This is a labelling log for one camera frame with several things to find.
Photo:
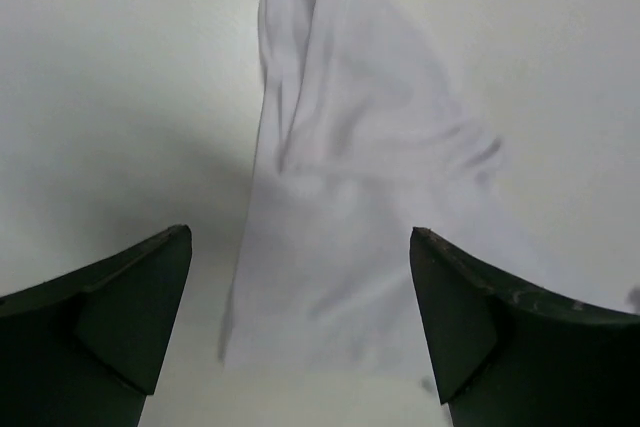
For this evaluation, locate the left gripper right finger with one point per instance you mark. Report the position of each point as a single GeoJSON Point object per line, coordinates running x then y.
{"type": "Point", "coordinates": [508, 353]}

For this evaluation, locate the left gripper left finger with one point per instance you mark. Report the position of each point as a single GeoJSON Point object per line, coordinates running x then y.
{"type": "Point", "coordinates": [87, 348]}

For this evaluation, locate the white t shirt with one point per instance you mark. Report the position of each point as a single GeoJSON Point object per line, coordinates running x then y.
{"type": "Point", "coordinates": [360, 140]}

